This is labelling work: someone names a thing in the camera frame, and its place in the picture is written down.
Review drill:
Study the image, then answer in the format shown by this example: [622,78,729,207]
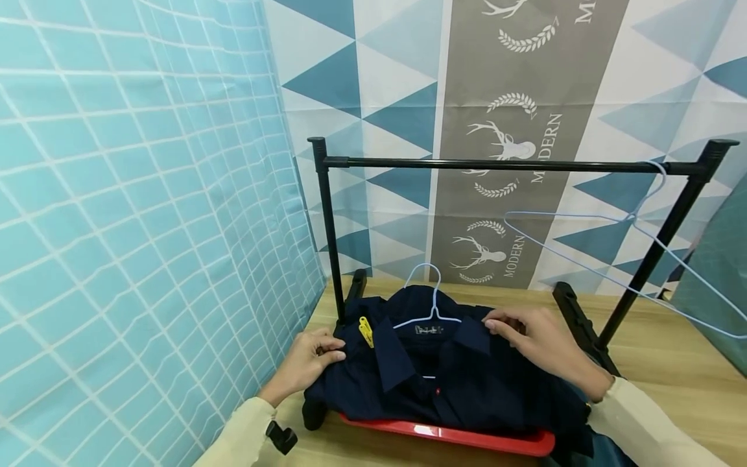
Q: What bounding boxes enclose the person's left forearm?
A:
[193,395,279,467]

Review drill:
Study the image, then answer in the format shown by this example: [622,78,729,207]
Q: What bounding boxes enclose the red plastic tray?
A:
[338,412,556,457]

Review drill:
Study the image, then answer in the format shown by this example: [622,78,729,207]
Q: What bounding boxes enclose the dark teal garment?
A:
[539,381,640,467]

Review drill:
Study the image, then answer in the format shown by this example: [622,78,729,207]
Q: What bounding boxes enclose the black clothes rack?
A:
[307,136,741,378]

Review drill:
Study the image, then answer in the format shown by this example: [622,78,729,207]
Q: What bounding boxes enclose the black wrist band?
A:
[265,420,299,455]

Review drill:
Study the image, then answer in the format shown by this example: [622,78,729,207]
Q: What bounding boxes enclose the person's left hand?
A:
[258,328,348,407]

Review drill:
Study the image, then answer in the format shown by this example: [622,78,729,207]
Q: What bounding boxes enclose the navy blue shirt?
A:
[302,284,595,456]

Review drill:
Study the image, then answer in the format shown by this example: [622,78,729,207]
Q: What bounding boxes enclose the light blue wire hanger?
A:
[503,160,747,341]
[392,263,466,331]

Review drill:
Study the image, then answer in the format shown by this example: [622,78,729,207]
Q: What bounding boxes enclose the person's right hand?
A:
[482,307,615,402]

